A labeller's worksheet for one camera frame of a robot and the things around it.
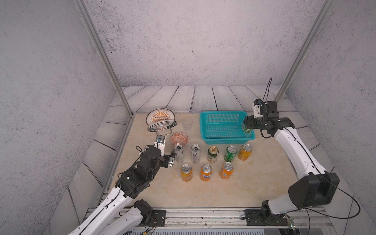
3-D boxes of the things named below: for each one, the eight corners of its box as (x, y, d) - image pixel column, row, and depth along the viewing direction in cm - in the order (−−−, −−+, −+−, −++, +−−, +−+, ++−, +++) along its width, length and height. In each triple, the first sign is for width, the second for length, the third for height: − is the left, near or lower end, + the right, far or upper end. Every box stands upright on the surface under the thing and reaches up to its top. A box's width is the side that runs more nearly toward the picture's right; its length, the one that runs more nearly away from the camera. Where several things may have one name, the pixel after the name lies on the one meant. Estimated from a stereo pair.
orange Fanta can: (200, 182, 87) (201, 174, 78) (200, 172, 90) (201, 163, 82) (210, 181, 87) (212, 174, 78) (210, 172, 90) (211, 163, 82)
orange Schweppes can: (238, 160, 94) (242, 152, 87) (236, 152, 99) (239, 143, 91) (248, 160, 94) (253, 152, 87) (246, 151, 99) (250, 143, 91)
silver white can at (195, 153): (191, 163, 94) (191, 152, 83) (191, 156, 98) (191, 144, 87) (199, 163, 94) (200, 151, 83) (199, 156, 98) (199, 144, 87)
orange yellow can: (181, 180, 87) (179, 172, 78) (184, 171, 91) (182, 162, 82) (190, 183, 86) (189, 175, 77) (192, 173, 90) (192, 165, 81)
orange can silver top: (220, 179, 87) (222, 172, 79) (219, 170, 91) (221, 161, 83) (231, 179, 87) (234, 172, 79) (229, 169, 91) (232, 161, 83)
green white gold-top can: (207, 163, 94) (208, 154, 86) (207, 155, 98) (208, 146, 89) (216, 163, 94) (219, 154, 86) (216, 155, 98) (218, 146, 89)
